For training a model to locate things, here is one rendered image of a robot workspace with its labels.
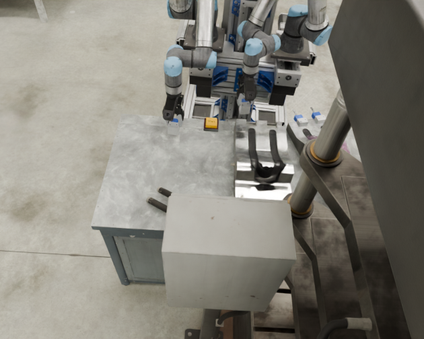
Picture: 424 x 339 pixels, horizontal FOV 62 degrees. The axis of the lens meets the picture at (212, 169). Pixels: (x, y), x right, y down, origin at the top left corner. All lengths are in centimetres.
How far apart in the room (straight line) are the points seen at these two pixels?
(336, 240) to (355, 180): 25
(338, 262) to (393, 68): 67
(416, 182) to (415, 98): 9
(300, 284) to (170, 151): 94
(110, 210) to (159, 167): 32
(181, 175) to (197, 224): 92
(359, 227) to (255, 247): 23
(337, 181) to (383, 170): 40
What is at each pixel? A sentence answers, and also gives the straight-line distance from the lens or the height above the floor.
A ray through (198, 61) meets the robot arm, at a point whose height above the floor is 126.
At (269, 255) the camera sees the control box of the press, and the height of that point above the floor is 147.
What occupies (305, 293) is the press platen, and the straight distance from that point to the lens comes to 128.
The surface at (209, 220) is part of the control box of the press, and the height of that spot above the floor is 147.
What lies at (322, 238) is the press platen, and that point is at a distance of 109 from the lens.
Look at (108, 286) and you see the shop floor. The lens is 238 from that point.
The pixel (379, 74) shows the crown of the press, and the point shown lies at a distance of 55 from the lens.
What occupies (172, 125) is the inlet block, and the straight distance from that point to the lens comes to 175.
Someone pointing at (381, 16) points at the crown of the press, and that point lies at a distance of 58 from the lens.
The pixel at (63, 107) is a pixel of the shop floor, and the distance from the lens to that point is 340.
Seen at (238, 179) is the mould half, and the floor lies 87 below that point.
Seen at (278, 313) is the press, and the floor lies 78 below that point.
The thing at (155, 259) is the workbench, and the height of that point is 41.
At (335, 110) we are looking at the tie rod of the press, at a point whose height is 169.
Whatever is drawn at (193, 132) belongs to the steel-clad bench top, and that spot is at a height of 80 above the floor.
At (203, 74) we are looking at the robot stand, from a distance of 210.
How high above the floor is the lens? 220
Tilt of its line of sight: 52 degrees down
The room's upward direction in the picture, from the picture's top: 6 degrees clockwise
